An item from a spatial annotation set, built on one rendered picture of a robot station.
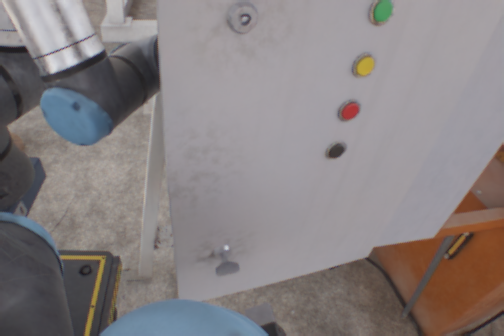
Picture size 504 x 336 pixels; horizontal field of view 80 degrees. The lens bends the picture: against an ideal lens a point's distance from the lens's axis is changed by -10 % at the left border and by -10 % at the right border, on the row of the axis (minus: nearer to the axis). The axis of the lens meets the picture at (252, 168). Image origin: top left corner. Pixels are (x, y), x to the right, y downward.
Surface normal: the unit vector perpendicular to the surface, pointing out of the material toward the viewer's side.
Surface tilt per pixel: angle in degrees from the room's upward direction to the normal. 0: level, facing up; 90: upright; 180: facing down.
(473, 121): 90
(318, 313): 0
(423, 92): 90
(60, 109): 95
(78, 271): 0
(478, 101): 90
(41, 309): 51
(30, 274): 69
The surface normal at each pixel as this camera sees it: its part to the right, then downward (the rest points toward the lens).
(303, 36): 0.32, 0.65
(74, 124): -0.29, 0.67
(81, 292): 0.11, -0.75
